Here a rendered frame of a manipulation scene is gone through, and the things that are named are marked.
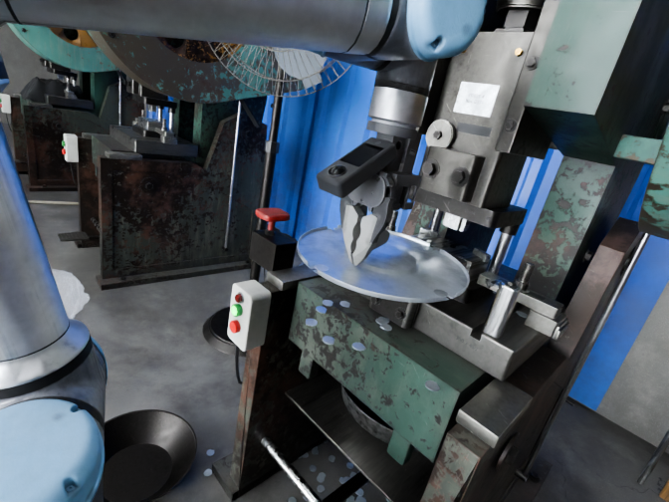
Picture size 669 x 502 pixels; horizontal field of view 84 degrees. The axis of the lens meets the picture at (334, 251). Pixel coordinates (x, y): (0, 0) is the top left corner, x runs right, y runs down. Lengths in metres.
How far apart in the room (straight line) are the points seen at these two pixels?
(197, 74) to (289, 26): 1.52
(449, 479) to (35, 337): 0.54
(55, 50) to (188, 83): 1.74
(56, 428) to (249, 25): 0.38
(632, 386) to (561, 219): 1.23
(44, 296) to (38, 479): 0.17
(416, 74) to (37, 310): 0.50
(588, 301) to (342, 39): 0.82
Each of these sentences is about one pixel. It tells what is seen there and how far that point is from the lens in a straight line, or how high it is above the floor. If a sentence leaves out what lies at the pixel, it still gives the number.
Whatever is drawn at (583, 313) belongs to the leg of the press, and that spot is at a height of 0.69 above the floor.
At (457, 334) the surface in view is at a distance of 0.70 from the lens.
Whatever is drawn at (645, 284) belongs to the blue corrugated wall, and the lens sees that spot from 1.90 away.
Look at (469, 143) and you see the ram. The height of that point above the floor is 0.99.
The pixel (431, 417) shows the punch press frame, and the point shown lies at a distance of 0.68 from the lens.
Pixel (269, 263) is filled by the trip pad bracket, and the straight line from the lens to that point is 0.85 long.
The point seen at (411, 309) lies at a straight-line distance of 0.70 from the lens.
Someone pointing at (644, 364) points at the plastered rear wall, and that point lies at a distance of 2.02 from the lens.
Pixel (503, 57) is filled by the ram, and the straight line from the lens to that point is 0.74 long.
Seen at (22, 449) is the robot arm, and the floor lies 0.68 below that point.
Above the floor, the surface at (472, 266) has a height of 0.77.
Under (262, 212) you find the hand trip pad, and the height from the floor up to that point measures 0.76.
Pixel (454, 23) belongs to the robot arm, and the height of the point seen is 1.08.
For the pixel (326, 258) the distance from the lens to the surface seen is 0.59.
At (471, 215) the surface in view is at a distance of 0.73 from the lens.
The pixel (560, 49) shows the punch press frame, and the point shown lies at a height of 1.14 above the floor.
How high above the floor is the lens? 1.00
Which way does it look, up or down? 20 degrees down
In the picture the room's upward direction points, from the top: 12 degrees clockwise
